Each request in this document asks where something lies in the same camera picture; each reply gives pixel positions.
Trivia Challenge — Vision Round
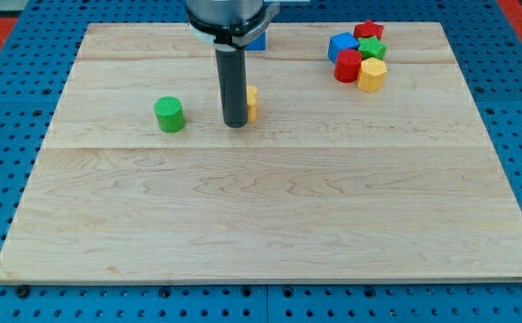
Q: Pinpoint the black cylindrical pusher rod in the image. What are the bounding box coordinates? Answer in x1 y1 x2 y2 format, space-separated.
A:
215 49 248 128

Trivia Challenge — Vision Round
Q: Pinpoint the yellow hexagon block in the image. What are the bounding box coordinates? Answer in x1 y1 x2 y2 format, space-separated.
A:
357 57 387 92

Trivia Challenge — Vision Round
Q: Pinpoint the red star block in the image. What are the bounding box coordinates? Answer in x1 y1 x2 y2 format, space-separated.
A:
352 20 384 39

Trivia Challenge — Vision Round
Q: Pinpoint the green cylinder block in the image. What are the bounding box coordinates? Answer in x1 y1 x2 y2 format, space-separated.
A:
153 96 185 133

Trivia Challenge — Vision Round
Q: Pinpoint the green star block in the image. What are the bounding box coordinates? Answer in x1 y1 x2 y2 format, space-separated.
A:
358 36 387 60

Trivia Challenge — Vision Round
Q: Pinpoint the red cylinder block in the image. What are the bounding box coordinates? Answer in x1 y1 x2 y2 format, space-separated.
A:
334 48 362 83

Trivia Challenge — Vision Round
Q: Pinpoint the blue block behind arm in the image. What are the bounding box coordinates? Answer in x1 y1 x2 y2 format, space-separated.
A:
246 32 266 51

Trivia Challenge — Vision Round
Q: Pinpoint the light wooden board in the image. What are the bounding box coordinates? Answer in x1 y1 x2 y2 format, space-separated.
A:
0 22 522 285

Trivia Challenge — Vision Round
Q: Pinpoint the blue cube block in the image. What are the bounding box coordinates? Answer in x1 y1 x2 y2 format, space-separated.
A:
327 32 360 64

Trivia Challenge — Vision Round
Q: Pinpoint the yellow heart block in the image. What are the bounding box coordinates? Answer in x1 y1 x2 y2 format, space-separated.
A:
247 85 259 122

